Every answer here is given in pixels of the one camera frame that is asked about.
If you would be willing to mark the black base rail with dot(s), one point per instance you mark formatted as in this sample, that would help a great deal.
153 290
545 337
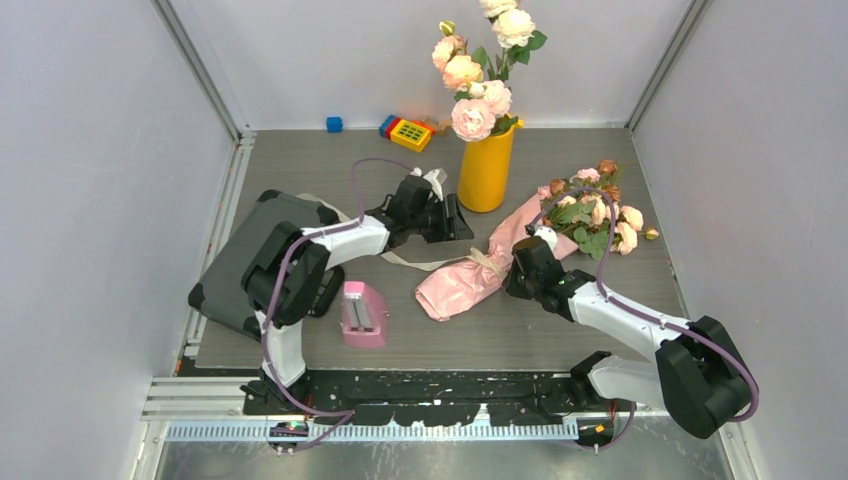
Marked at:
432 398

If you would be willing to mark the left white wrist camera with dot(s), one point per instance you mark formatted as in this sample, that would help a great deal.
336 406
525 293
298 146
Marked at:
435 177

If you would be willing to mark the pink toy toaster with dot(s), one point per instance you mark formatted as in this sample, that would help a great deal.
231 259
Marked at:
364 316

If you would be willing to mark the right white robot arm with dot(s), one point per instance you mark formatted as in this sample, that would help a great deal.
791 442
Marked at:
691 369

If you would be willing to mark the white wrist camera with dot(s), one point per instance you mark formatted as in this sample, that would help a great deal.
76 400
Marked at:
547 234
435 177

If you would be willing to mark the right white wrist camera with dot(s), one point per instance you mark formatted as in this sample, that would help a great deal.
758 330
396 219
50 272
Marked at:
547 234

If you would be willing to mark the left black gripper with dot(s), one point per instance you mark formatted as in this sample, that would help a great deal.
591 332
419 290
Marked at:
454 226

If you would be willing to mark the beige ribbon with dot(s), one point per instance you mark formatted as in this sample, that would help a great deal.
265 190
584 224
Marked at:
430 262

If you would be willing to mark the black hard case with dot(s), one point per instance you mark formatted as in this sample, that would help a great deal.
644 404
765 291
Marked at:
218 294

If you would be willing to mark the yellow toy block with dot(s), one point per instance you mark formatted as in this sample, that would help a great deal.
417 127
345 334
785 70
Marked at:
413 135

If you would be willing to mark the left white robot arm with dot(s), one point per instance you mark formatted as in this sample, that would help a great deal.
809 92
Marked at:
284 279

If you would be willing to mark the yellow vase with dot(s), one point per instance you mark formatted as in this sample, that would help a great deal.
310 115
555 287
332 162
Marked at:
485 170

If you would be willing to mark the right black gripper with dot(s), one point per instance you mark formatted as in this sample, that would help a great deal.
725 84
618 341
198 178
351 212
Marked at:
511 285

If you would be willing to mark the pink flower bouquet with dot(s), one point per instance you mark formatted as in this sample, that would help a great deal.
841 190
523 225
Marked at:
582 213

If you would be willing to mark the peach roses in vase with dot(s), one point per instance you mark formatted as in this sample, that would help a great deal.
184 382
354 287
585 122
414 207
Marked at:
477 78

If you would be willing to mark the blue cube block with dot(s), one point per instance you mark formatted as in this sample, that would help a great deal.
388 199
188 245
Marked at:
334 124

